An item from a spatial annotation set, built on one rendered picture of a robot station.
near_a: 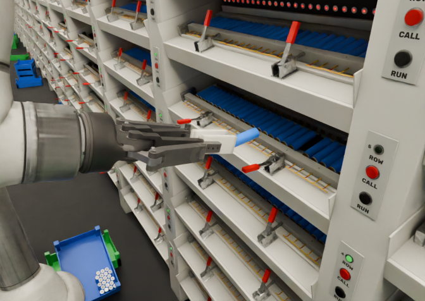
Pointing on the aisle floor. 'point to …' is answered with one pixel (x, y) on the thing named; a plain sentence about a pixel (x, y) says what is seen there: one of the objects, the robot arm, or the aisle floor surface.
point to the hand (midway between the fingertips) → (212, 141)
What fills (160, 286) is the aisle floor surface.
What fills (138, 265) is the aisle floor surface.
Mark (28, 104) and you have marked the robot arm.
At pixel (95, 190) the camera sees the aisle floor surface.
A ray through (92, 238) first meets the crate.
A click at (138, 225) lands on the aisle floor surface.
